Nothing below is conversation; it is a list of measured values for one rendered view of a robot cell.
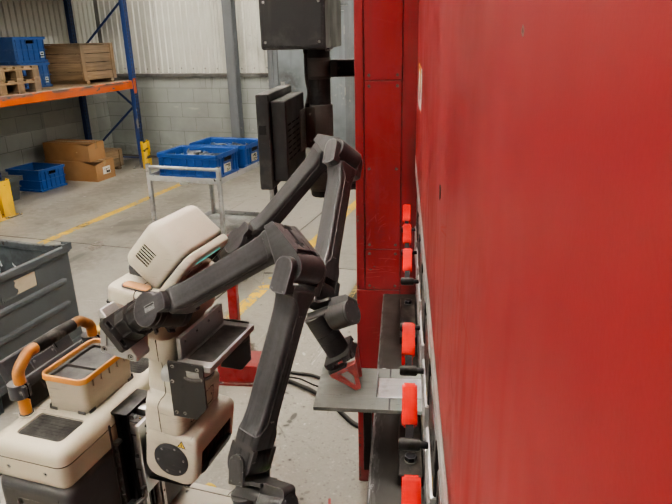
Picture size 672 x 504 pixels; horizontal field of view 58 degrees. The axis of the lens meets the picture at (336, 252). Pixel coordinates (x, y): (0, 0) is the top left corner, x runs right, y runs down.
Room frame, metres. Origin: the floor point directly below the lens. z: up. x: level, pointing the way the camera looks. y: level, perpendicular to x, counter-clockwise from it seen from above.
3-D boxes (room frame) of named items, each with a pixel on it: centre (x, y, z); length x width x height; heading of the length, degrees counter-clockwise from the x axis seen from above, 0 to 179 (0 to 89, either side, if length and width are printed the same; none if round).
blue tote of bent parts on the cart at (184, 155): (4.55, 1.01, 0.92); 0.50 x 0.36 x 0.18; 72
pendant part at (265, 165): (2.51, 0.20, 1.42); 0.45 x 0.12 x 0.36; 173
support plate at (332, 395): (1.27, -0.08, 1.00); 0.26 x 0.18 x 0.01; 84
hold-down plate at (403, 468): (1.22, -0.17, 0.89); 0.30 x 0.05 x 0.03; 174
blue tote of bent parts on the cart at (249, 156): (4.94, 0.86, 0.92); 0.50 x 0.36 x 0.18; 72
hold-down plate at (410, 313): (1.85, -0.24, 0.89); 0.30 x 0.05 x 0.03; 174
